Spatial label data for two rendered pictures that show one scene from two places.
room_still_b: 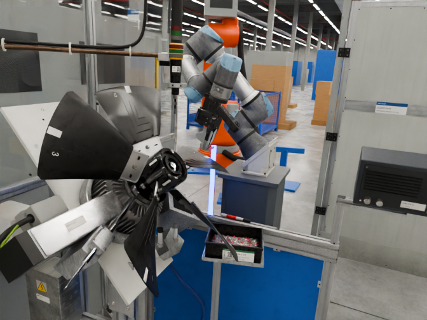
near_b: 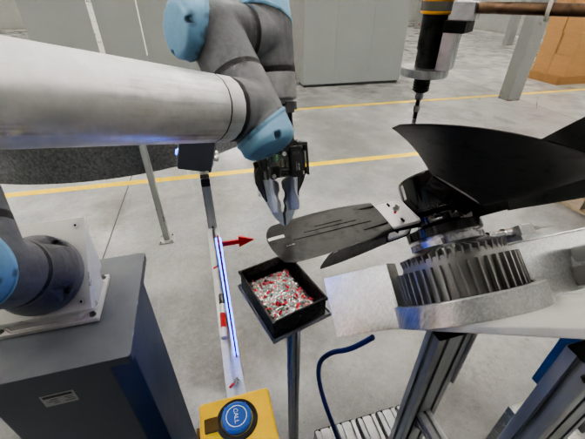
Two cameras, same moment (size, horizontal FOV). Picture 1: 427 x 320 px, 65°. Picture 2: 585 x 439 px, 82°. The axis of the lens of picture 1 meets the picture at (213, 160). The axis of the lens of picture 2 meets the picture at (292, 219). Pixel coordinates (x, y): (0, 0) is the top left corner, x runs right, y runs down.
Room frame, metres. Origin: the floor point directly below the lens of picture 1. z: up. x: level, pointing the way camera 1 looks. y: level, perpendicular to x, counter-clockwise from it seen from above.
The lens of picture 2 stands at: (1.57, 0.45, 1.55)
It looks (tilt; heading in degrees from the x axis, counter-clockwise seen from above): 34 degrees down; 232
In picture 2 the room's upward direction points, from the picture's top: straight up
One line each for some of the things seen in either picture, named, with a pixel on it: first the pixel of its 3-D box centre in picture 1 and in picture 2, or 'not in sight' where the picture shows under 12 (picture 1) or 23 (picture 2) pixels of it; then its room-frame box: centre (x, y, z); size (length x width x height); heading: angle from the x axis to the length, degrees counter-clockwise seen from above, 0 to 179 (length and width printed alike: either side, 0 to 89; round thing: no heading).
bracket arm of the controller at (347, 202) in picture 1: (370, 206); (203, 167); (1.16, -0.59, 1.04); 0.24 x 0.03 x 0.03; 68
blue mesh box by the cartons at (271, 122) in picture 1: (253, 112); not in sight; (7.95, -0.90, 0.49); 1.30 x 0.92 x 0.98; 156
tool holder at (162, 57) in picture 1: (172, 70); (437, 40); (1.06, 0.14, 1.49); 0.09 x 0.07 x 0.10; 103
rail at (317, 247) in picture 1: (231, 227); (227, 330); (1.36, -0.10, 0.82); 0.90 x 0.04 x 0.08; 68
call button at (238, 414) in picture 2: not in sight; (237, 418); (1.49, 0.23, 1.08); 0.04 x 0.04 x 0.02
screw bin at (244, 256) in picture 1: (234, 242); (281, 292); (1.18, -0.10, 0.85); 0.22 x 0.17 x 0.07; 83
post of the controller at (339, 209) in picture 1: (337, 220); (208, 202); (1.20, -0.50, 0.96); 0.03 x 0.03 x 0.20; 68
